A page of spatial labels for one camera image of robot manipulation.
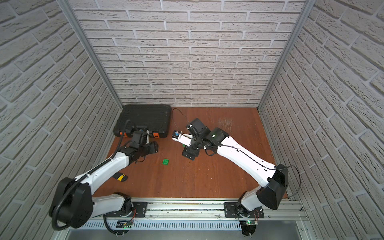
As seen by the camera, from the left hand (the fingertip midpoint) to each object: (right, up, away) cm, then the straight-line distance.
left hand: (157, 144), depth 88 cm
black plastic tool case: (-5, +16, +18) cm, 24 cm away
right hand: (+21, +2, -13) cm, 25 cm away
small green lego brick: (+5, -11, +2) cm, 12 cm away
